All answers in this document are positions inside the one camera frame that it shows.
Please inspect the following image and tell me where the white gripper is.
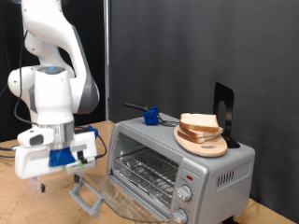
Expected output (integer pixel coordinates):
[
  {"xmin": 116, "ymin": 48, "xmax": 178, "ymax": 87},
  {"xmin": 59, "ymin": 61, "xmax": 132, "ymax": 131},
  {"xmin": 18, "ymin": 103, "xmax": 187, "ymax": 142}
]
[{"xmin": 14, "ymin": 131, "xmax": 97, "ymax": 193}]

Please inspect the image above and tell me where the glass oven door with handle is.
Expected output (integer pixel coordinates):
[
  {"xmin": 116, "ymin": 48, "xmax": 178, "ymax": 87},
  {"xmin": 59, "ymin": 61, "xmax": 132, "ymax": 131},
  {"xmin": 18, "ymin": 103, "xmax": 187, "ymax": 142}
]
[{"xmin": 68, "ymin": 172, "xmax": 172, "ymax": 224}]

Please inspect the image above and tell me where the spatula with blue grip block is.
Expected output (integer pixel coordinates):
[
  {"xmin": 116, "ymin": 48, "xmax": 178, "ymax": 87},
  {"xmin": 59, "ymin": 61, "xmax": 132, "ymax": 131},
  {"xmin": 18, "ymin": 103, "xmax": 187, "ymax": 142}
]
[{"xmin": 122, "ymin": 102, "xmax": 181, "ymax": 128}]

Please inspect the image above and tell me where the thick white bread slice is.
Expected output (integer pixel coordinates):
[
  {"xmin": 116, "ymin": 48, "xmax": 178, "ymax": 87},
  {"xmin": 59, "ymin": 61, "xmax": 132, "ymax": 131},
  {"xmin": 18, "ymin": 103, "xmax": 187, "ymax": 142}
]
[{"xmin": 178, "ymin": 112, "xmax": 220, "ymax": 133}]

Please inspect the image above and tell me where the silver oven timer knob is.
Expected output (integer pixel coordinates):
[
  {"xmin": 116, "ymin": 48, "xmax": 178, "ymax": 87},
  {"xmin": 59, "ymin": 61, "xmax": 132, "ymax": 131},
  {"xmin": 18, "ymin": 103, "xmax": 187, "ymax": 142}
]
[{"xmin": 171, "ymin": 208, "xmax": 189, "ymax": 224}]

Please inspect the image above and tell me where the silver oven temperature knob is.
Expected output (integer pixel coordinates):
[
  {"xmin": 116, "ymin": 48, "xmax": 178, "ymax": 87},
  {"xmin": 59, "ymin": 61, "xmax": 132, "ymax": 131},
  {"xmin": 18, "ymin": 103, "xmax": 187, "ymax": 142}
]
[{"xmin": 176, "ymin": 185, "xmax": 193, "ymax": 203}]

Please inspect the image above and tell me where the silver toaster oven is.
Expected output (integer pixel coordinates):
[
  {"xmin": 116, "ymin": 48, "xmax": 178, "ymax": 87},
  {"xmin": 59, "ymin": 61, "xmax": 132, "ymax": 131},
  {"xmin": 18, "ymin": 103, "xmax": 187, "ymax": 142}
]
[{"xmin": 107, "ymin": 112, "xmax": 256, "ymax": 224}]

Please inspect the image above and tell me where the vertical metal pole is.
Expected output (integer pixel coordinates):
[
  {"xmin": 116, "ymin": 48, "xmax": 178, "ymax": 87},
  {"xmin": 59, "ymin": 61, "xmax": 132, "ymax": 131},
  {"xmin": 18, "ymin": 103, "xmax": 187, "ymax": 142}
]
[{"xmin": 103, "ymin": 0, "xmax": 111, "ymax": 121}]

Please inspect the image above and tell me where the oval wooden cutting board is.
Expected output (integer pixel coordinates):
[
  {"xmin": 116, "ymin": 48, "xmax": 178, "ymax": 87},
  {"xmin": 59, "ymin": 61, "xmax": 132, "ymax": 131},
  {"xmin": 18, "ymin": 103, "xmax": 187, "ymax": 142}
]
[{"xmin": 173, "ymin": 124, "xmax": 229, "ymax": 158}]

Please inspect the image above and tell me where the black curtain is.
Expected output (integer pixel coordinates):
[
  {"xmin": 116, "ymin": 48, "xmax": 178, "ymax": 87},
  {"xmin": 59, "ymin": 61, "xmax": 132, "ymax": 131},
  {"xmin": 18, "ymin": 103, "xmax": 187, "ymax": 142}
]
[{"xmin": 0, "ymin": 0, "xmax": 107, "ymax": 143}]

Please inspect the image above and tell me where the black metal bookend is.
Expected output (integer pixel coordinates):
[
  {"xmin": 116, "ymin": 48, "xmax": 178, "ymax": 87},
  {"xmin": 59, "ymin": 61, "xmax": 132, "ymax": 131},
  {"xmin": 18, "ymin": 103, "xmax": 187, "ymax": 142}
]
[{"xmin": 212, "ymin": 81, "xmax": 241, "ymax": 149}]

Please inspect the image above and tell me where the grey backdrop fabric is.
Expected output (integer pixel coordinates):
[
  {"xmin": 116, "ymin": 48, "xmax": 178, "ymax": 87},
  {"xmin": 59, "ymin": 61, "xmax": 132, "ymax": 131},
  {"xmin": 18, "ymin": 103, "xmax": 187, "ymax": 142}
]
[{"xmin": 109, "ymin": 0, "xmax": 299, "ymax": 223}]

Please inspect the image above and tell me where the metal wire oven rack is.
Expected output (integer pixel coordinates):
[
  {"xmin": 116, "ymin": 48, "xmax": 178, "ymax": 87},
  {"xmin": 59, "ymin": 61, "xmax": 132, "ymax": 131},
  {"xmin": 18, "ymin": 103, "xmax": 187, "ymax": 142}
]
[{"xmin": 113, "ymin": 147, "xmax": 179, "ymax": 204}]

